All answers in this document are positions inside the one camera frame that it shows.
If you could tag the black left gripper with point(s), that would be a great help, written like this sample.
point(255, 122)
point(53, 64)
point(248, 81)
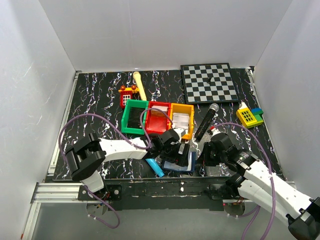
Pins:
point(178, 155)

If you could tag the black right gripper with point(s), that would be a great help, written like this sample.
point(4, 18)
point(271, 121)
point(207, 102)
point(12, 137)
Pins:
point(208, 155)

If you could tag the navy blue card holder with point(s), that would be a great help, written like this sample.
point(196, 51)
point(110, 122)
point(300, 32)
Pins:
point(187, 166)

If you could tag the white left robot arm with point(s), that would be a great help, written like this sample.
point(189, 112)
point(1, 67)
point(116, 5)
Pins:
point(85, 156)

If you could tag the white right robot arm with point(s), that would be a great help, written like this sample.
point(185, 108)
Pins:
point(253, 181)

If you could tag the white cards in yellow bin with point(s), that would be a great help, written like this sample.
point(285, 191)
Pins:
point(181, 120)

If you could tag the cards in red bin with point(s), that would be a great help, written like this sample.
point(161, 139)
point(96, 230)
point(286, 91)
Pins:
point(157, 122)

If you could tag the black cards in green bin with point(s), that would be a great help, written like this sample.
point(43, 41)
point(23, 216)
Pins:
point(134, 118)

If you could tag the light blue toy microphone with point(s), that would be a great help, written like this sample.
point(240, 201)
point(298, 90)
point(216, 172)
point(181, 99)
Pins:
point(155, 167)

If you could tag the red plastic bin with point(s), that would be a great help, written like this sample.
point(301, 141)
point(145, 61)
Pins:
point(164, 106)

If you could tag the black toy microphone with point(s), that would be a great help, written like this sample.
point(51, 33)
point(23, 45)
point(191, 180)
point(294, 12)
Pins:
point(213, 108)

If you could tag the yellow plastic bin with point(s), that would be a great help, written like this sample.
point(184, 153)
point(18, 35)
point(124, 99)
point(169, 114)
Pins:
point(184, 108)

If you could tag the yellow green toy brick house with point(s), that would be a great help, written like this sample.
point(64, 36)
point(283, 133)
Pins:
point(249, 117)

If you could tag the green plastic bin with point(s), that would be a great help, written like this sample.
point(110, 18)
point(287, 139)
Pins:
point(132, 103)

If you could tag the black grey chessboard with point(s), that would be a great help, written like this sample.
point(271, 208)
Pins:
point(197, 90)

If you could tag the red toy brick house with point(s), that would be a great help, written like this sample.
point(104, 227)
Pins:
point(126, 93)

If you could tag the cream toy microphone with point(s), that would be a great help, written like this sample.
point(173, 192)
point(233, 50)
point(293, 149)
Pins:
point(138, 80)

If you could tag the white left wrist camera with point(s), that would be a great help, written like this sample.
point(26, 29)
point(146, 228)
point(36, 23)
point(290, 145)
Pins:
point(182, 133)

